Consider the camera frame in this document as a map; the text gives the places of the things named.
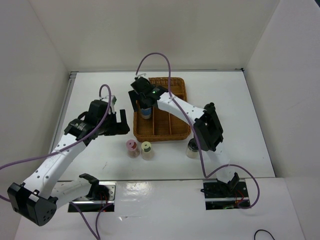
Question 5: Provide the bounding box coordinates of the pink lid spice bottle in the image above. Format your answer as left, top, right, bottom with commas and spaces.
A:
126, 139, 140, 158

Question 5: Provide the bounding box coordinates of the yellow lid spice bottle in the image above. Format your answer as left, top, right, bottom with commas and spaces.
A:
141, 141, 154, 161

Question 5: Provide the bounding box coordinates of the black lid spice jar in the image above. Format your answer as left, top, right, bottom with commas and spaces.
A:
186, 138, 199, 159

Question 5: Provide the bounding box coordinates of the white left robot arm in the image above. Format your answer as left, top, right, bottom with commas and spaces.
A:
7, 100, 130, 227

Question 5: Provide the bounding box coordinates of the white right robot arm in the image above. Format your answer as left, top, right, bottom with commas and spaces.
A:
129, 76, 240, 197

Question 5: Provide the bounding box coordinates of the brown wicker divided tray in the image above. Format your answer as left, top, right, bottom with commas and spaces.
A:
133, 77, 191, 143

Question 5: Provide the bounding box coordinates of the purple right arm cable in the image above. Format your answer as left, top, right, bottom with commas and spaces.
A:
135, 52, 260, 210

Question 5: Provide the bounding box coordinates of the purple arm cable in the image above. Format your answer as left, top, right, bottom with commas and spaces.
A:
0, 85, 113, 240
135, 52, 260, 210

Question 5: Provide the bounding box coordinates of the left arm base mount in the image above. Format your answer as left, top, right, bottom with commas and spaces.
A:
72, 181, 117, 213

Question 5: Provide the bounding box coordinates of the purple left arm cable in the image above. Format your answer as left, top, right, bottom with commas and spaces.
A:
0, 85, 113, 240

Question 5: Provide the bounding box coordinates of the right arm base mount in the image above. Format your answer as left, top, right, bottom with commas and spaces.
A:
200, 180, 251, 211

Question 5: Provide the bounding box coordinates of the black cable on floor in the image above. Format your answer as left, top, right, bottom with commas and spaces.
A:
254, 229, 276, 240

